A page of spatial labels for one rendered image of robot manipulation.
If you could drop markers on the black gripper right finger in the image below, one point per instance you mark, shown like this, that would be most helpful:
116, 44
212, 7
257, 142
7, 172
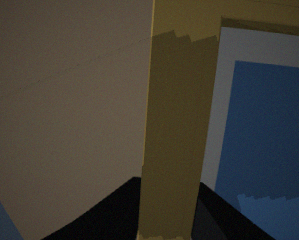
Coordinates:
215, 219

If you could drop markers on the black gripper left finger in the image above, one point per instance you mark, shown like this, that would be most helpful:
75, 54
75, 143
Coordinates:
114, 218

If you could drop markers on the tan wooden picture frame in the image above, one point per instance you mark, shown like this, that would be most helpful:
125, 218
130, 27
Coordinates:
222, 107

